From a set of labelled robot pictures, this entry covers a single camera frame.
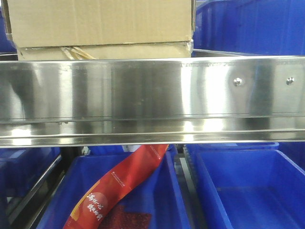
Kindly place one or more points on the torn cardboard box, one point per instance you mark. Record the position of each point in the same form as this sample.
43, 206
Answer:
100, 52

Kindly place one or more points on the red printed snack bag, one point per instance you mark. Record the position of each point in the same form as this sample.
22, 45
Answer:
112, 187

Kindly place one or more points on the blue plastic bin lower left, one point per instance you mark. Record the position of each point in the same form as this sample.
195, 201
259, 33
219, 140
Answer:
134, 191

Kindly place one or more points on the blue plastic bin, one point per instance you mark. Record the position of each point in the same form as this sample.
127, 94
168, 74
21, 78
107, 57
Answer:
134, 191
266, 27
248, 188
5, 45

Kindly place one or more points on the blue plastic bin lower right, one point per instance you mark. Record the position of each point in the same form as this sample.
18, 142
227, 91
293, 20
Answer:
248, 188

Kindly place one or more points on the blue plastic bin upper right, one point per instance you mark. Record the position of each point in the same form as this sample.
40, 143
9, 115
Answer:
266, 27

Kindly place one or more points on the blue plastic bin upper left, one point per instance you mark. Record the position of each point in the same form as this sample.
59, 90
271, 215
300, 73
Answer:
5, 45

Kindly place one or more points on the stainless steel shelf rail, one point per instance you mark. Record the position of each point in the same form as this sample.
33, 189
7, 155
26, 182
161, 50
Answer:
133, 102

